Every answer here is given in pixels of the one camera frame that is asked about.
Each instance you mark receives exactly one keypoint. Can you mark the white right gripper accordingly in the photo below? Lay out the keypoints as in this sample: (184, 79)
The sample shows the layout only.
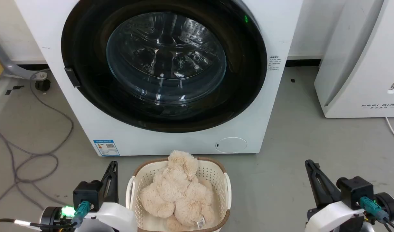
(332, 217)

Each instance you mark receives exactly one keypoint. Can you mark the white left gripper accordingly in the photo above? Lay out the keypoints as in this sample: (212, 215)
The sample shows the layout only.
(119, 216)

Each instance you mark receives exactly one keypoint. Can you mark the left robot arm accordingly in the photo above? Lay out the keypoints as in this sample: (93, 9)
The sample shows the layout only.
(52, 216)

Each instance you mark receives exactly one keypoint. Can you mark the white front-load washing machine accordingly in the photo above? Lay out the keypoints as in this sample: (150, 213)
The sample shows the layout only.
(171, 143)

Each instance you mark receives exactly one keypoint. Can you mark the round black glass washer door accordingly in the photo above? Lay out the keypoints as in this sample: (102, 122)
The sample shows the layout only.
(87, 48)

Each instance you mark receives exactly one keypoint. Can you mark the blue energy label sticker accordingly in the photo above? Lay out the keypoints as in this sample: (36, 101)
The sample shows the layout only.
(106, 148)

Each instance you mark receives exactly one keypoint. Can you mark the cream plush toy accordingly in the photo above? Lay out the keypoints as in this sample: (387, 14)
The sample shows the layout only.
(177, 193)

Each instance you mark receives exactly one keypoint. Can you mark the round white filter cover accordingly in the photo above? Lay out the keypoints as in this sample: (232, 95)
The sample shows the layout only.
(231, 145)

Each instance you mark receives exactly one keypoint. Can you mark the beige plastic laundry basket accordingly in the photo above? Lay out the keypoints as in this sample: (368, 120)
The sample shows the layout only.
(213, 175)

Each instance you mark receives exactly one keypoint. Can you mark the white Feelbird appliance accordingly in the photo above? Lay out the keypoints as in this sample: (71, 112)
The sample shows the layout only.
(361, 80)

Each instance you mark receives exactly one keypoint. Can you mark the black caster wheel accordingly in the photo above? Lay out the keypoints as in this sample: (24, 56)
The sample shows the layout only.
(42, 85)

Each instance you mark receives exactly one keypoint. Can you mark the white warning text sticker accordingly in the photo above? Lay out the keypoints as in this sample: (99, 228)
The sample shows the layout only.
(275, 63)

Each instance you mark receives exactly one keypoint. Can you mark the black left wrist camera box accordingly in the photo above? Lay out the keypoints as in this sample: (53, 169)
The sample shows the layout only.
(87, 193)

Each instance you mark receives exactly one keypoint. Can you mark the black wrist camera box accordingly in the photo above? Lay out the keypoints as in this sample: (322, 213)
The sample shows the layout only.
(354, 191)
(87, 193)

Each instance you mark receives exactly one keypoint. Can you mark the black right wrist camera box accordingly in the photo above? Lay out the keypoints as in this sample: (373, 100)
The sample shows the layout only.
(354, 191)

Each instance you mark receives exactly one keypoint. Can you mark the grey metal frame leg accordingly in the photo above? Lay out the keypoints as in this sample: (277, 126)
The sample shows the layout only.
(13, 69)

